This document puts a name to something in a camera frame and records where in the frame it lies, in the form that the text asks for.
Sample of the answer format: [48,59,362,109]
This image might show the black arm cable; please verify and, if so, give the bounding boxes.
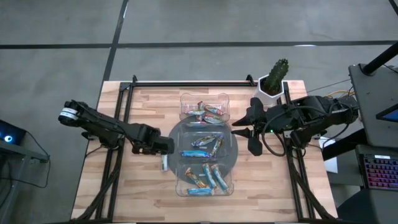
[260,107,289,157]

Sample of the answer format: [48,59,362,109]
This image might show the black aluminium frame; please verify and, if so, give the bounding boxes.
[73,74,338,223]

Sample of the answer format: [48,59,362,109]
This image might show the green cactus in white pot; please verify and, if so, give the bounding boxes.
[254,58,290,106]

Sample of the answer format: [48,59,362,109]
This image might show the black pole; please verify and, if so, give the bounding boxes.
[362,42,398,75]

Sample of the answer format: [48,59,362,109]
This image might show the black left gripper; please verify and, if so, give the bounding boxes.
[131,124,176,156]

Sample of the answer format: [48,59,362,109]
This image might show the white paper sheet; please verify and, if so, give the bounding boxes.
[318,136,339,174]

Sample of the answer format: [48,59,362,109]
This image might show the dark tablet screen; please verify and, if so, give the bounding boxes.
[375,104,398,123]

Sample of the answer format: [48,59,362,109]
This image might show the white blue granola bar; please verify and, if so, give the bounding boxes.
[160,154,170,172]

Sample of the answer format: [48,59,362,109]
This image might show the grey equipment cart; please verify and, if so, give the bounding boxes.
[348,63,398,149]

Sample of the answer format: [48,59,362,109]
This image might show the black computer tower ring lights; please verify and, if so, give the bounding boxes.
[0,119,26,147]

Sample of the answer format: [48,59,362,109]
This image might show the yellow cables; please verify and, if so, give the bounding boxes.
[325,89,349,98]

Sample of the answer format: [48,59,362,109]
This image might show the grey metal desk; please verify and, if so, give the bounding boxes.
[0,139,50,224]

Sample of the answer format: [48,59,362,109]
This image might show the grey round mat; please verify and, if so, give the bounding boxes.
[165,114,239,187]

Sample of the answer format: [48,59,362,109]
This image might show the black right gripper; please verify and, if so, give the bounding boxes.
[231,96,302,157]

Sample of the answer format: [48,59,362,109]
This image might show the black keyboard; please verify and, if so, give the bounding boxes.
[356,144,398,190]

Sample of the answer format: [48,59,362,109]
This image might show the black chair seat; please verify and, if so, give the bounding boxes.
[337,188,398,224]

